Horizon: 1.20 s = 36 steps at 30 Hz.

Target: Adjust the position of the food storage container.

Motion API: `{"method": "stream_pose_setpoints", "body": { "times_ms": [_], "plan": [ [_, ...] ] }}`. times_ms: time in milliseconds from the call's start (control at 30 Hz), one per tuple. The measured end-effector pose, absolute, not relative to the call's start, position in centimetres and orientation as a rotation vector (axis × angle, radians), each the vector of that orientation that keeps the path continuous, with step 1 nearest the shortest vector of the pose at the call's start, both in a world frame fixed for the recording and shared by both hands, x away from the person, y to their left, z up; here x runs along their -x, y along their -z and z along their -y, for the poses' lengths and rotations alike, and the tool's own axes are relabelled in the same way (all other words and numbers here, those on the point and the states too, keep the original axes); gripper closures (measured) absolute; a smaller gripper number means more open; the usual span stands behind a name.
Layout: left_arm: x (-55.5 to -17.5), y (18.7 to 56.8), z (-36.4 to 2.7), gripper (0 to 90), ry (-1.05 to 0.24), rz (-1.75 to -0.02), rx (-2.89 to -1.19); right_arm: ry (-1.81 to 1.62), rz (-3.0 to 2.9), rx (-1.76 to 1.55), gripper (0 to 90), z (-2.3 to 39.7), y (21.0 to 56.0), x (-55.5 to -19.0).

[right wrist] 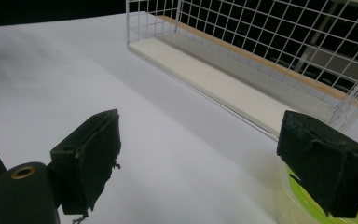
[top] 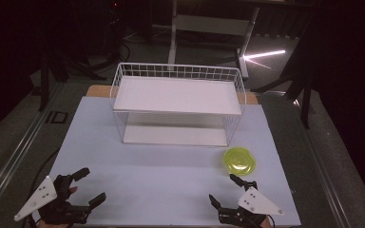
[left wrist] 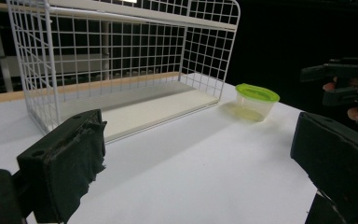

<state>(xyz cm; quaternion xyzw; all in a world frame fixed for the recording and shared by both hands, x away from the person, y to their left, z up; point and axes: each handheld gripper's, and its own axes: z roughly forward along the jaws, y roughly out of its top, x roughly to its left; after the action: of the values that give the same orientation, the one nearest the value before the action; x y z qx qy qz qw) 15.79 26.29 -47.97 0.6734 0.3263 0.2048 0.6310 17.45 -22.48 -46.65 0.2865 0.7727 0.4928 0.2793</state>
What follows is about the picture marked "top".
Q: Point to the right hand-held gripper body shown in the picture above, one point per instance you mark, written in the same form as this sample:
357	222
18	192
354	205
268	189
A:
256	202

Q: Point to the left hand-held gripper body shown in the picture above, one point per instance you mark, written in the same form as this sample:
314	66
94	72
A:
41	195

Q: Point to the yellow-green bowl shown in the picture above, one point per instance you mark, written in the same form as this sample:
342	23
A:
239	161

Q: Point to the person's left hand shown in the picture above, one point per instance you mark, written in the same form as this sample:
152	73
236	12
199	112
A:
73	190

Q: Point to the person's right hand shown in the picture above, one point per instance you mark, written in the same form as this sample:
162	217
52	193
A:
265	223

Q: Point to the black floor socket box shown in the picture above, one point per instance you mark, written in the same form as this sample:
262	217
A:
56	117

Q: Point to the pale blue table mat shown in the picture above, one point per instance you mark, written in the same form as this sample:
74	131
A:
158	177

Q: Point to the black tripod stand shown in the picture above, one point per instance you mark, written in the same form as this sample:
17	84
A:
305	95
46	79

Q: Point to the metal floor rail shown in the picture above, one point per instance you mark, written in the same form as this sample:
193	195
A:
15	152
321	177

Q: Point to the white metal stand frame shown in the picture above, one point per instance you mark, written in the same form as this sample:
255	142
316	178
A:
212	25

